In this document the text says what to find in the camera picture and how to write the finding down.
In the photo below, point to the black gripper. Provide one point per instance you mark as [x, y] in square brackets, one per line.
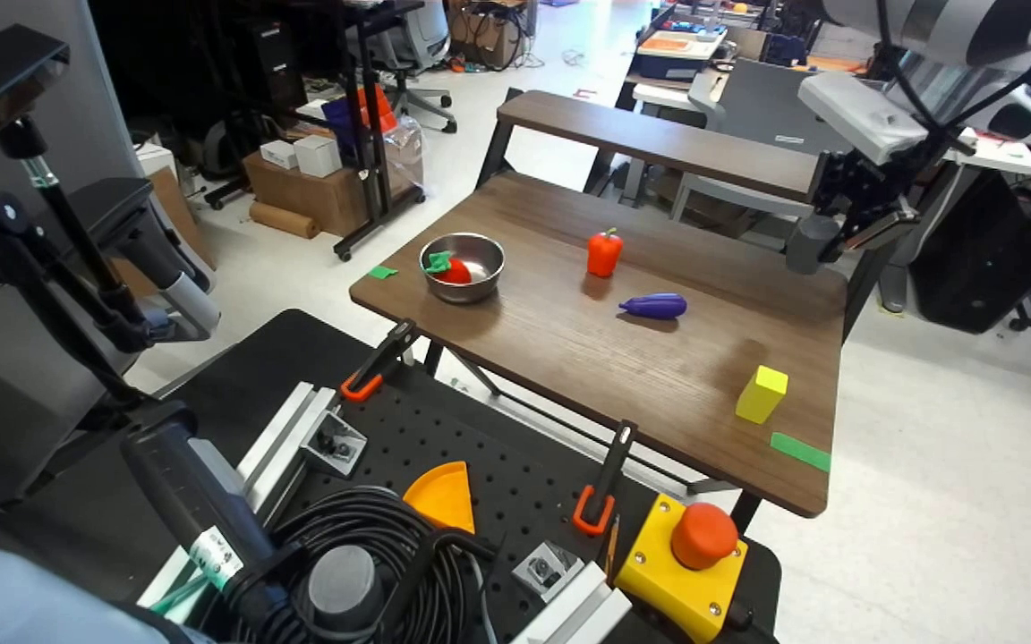
[859, 186]

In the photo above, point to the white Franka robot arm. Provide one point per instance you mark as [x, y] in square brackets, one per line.
[859, 111]

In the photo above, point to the green tape marker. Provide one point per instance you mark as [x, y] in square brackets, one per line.
[799, 453]
[381, 273]

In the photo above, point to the black case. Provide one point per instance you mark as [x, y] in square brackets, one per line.
[987, 253]

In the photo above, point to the yellow block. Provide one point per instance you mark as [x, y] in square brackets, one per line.
[761, 395]

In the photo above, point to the purple toy eggplant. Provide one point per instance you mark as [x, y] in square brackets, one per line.
[655, 307]

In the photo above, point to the wooden shelf board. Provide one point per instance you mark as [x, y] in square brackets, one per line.
[659, 137]

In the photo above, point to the orange toy pepper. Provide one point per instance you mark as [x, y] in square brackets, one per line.
[603, 254]

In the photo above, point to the steel bowl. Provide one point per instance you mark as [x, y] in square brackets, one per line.
[487, 253]

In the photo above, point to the yellow emergency stop red button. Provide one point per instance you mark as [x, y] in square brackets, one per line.
[674, 586]

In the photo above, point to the red toy tomato green stem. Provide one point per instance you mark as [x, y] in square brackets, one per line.
[456, 273]

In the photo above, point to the office chair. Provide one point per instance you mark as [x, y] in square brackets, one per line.
[416, 55]

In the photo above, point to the orange wedge piece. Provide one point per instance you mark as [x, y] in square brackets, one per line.
[446, 496]

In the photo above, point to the black floor stand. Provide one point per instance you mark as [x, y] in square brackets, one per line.
[372, 155]

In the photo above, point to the cardboard box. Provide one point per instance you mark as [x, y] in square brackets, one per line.
[307, 190]

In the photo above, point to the grey round knob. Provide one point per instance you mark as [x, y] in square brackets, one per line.
[340, 586]

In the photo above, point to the black cylinder with label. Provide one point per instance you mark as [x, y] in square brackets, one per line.
[193, 488]

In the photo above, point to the light blue cloth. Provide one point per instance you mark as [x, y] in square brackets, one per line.
[51, 603]

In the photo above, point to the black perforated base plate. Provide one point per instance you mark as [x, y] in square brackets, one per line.
[518, 461]

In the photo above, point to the small metal bracket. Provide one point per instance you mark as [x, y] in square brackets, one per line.
[335, 440]
[544, 569]

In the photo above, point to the aluminium rail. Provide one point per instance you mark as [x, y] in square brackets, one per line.
[292, 432]
[574, 610]

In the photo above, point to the black grey camera device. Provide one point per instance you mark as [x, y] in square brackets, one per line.
[159, 271]

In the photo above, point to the black camera on stand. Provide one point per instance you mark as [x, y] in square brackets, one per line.
[1, 68]

